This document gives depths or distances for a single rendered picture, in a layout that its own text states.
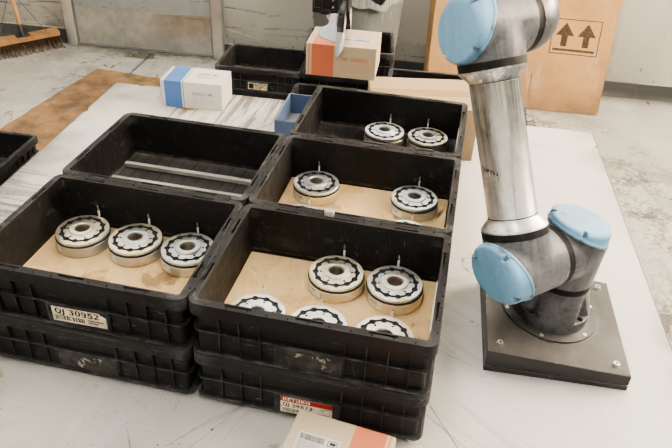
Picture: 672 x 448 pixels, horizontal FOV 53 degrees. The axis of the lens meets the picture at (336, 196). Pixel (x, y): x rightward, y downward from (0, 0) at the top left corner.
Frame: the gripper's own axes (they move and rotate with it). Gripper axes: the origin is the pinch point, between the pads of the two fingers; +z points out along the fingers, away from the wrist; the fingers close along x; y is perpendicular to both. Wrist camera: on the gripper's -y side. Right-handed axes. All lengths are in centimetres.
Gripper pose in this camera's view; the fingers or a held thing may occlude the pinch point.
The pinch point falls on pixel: (344, 46)
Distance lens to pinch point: 160.7
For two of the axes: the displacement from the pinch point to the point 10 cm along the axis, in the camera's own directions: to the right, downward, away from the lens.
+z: -0.4, 8.4, 5.4
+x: -1.5, 5.3, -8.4
